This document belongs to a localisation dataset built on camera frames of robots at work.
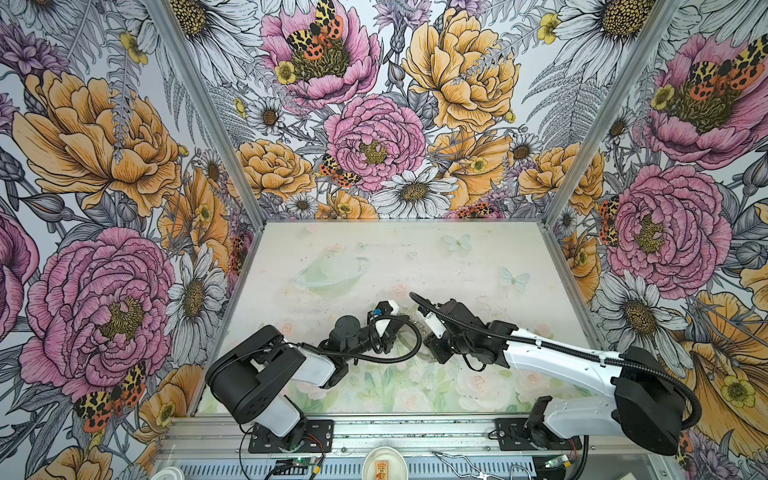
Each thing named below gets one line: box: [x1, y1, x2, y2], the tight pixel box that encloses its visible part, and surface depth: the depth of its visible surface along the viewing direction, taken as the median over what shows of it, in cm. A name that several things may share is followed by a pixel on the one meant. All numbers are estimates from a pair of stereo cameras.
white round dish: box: [362, 446, 409, 480], surface depth 71 cm
